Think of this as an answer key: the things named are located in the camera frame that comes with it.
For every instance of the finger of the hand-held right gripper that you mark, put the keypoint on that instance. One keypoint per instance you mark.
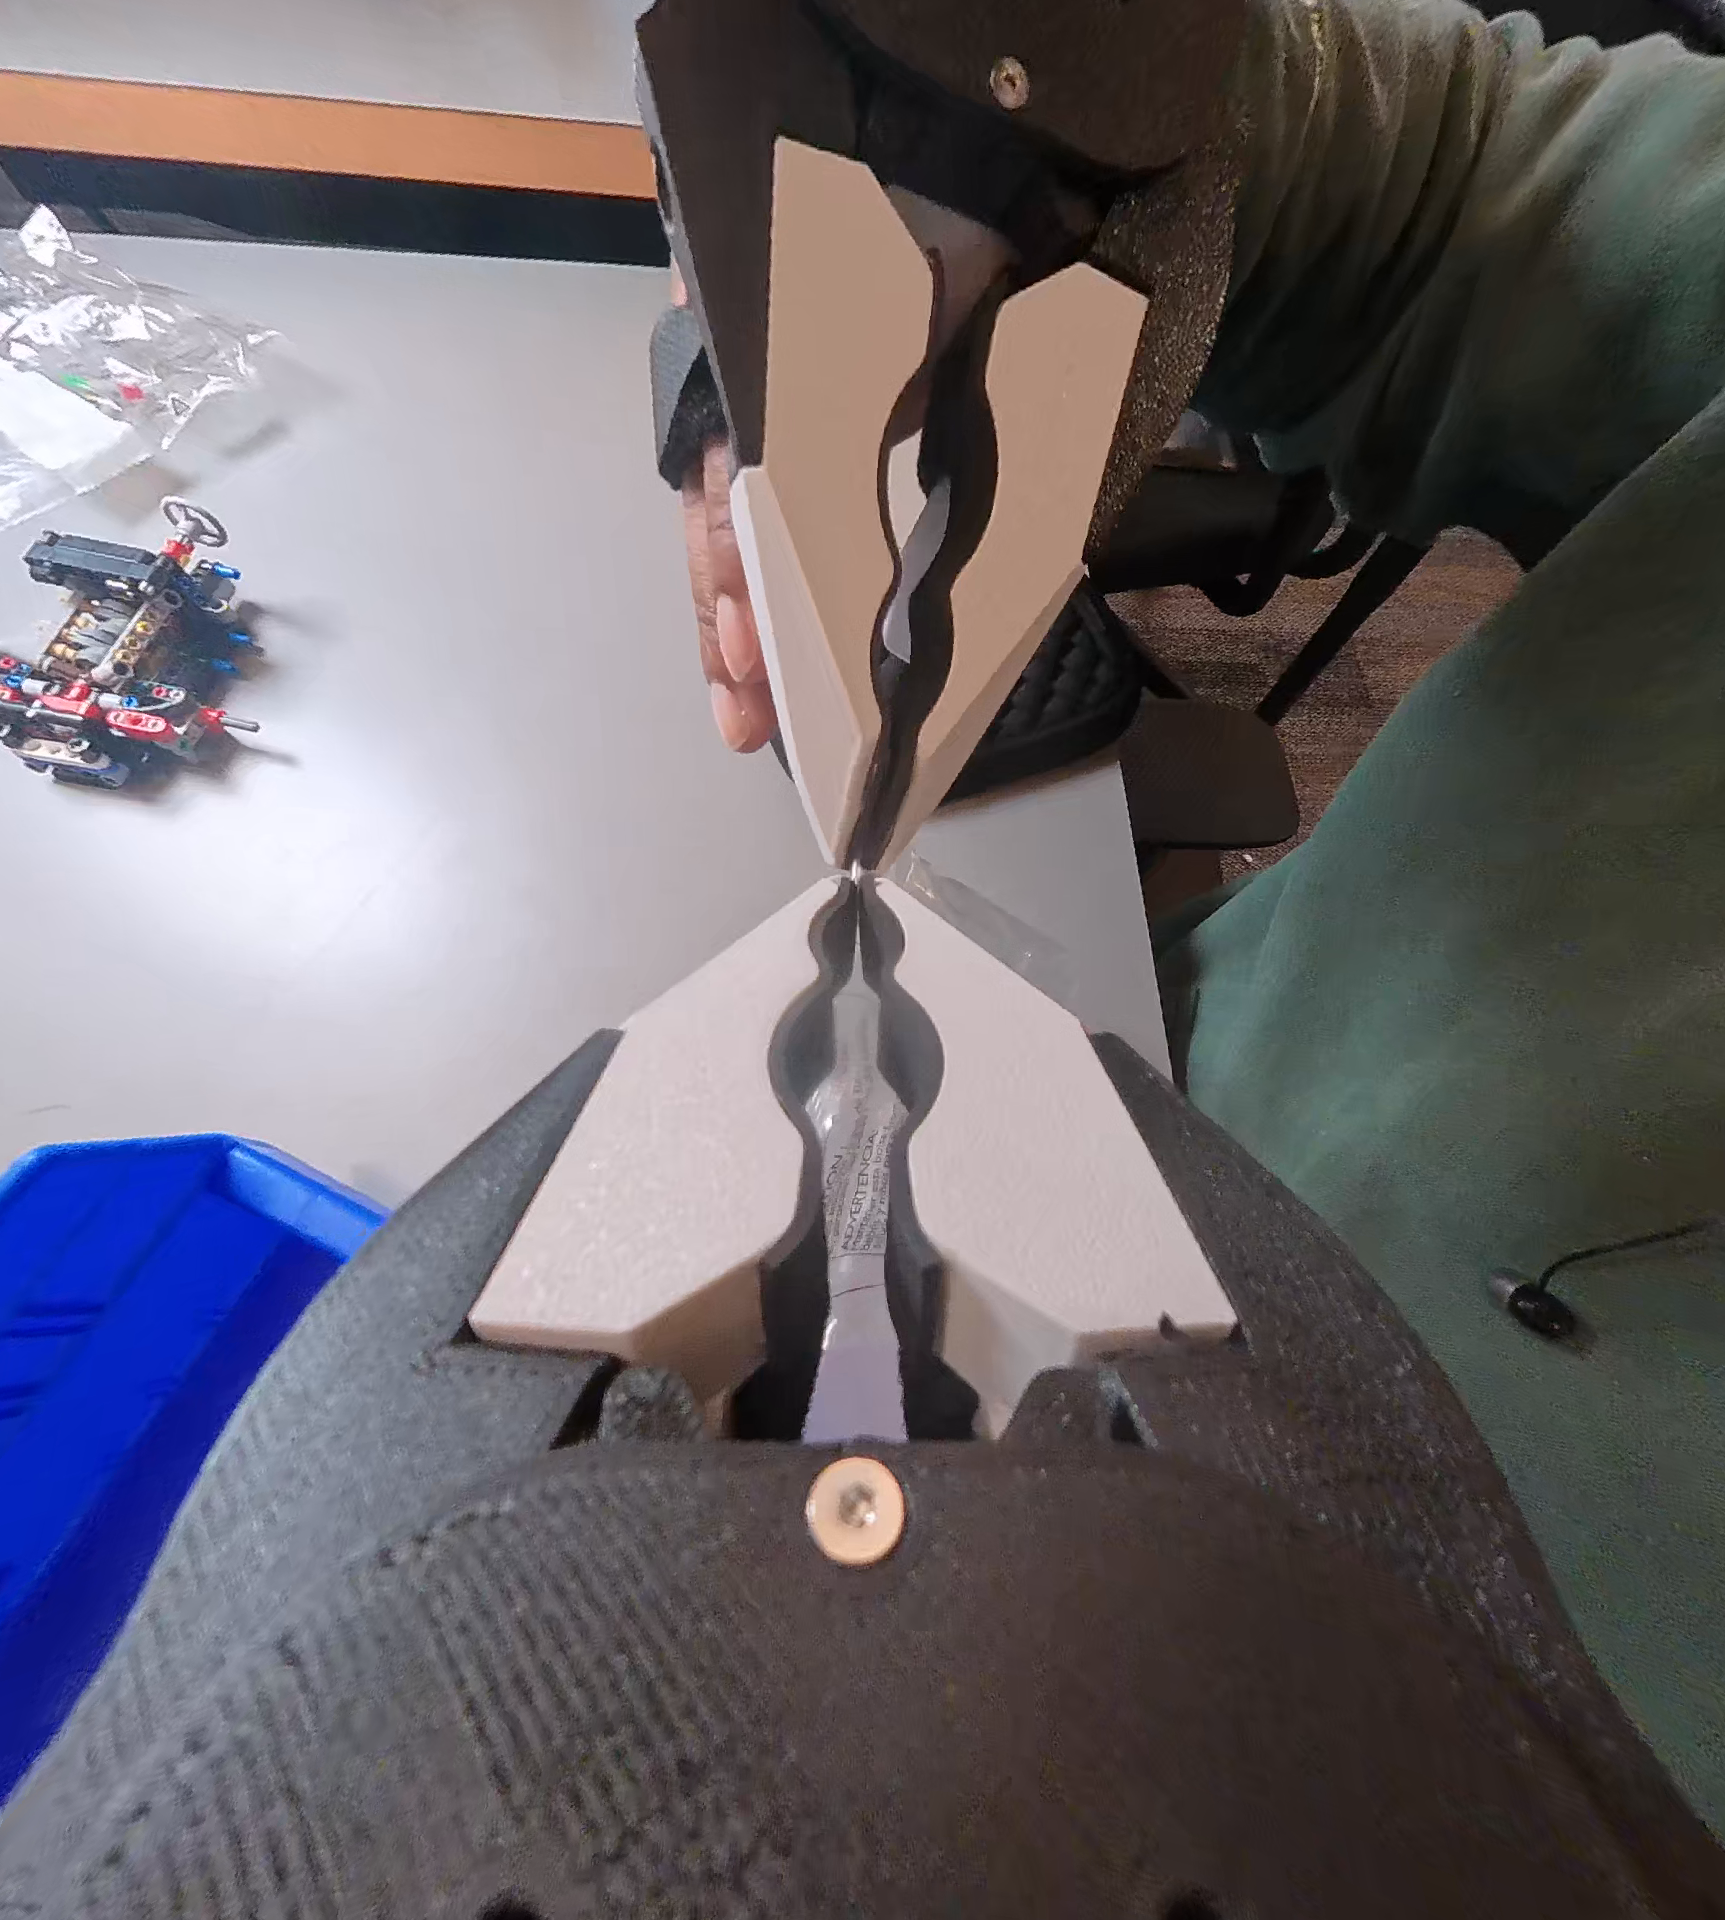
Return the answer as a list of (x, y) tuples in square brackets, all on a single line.
[(824, 374), (1067, 437)]

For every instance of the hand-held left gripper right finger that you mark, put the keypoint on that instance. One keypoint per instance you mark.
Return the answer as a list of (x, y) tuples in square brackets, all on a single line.
[(1056, 1184)]

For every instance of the clear bag of lego parts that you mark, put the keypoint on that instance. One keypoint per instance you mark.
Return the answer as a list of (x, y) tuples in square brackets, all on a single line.
[(855, 1184)]

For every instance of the empty crumpled clear bag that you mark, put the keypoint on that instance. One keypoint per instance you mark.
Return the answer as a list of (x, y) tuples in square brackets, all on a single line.
[(37, 374)]

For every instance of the person's green sweatshirt torso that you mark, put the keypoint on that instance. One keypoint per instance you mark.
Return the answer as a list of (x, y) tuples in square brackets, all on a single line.
[(1552, 975)]

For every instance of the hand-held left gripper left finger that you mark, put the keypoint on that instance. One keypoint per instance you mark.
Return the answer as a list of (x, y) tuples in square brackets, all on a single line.
[(651, 1184)]

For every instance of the partly built lego chassis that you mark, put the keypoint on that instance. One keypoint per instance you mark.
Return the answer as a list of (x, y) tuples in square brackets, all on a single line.
[(96, 661)]

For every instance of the person's right hand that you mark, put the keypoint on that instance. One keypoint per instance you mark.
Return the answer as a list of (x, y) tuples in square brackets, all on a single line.
[(727, 599)]

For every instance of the person's right forearm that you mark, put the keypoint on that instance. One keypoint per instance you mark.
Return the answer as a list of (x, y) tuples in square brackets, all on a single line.
[(1400, 225)]

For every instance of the empty blue plastic bin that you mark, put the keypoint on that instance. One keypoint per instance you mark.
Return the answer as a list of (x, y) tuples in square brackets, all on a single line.
[(79, 1425)]

